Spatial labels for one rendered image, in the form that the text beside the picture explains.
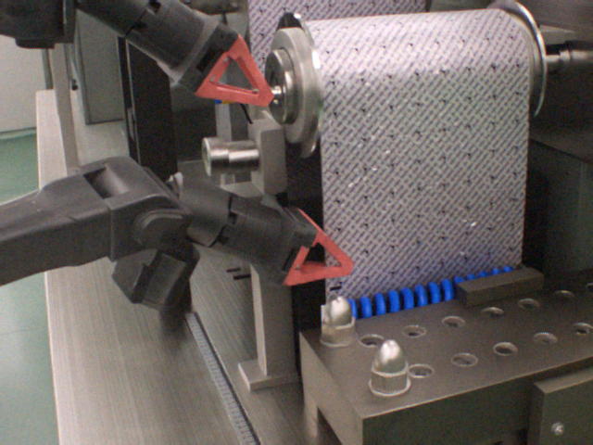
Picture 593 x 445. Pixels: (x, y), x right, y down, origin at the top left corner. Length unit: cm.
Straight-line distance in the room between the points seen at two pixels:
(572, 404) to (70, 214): 46
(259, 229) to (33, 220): 22
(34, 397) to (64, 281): 149
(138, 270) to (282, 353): 26
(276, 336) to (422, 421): 29
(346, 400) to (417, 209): 24
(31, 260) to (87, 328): 48
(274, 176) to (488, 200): 23
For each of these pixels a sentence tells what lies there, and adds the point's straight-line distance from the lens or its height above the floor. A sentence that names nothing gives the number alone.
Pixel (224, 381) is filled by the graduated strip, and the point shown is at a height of 90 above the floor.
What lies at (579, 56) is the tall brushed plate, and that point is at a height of 126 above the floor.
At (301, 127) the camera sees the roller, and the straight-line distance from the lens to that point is 76.
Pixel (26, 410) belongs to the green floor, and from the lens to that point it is 268.
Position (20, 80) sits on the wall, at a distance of 633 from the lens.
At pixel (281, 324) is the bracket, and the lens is 90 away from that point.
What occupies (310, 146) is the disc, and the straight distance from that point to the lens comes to 77.
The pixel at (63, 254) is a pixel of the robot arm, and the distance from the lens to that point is 65.
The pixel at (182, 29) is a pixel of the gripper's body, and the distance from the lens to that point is 71.
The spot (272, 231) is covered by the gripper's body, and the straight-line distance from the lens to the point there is 74.
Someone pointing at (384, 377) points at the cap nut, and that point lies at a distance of 66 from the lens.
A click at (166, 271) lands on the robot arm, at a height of 111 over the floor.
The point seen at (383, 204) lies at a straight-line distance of 80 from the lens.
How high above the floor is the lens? 140
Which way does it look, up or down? 21 degrees down
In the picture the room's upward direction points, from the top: 3 degrees counter-clockwise
